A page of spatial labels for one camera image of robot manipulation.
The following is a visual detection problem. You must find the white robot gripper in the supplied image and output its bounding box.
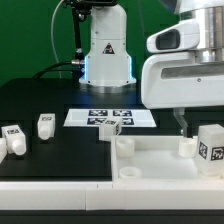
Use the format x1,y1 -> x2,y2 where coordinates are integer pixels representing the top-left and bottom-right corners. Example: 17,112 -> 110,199
141,52 -> 224,137

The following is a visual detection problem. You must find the white square tabletop tray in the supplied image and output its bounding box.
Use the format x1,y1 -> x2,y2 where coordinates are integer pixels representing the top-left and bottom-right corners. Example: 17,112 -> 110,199
111,136 -> 224,181

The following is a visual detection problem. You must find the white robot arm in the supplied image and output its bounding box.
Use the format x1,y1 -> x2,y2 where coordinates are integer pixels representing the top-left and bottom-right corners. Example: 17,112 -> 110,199
80,0 -> 224,131

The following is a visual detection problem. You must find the white marker sheet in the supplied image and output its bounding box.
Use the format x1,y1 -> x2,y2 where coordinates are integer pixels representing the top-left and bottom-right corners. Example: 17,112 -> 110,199
64,109 -> 156,127

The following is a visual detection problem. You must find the white left barrier piece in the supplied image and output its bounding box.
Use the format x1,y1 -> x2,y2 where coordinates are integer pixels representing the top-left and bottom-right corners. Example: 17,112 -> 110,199
0,138 -> 7,164

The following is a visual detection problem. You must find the white front barrier wall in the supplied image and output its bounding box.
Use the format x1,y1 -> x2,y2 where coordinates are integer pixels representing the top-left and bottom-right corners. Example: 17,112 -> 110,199
0,180 -> 224,210

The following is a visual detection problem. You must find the black cable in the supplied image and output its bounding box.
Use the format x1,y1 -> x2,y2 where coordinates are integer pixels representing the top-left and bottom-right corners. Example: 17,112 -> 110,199
32,61 -> 83,80

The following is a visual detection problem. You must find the black camera stand pole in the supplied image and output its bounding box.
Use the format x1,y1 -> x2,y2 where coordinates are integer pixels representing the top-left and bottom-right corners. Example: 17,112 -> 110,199
63,0 -> 117,80

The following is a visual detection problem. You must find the white thin cable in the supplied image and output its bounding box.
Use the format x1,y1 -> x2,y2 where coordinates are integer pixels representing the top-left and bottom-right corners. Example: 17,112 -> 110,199
50,0 -> 65,79

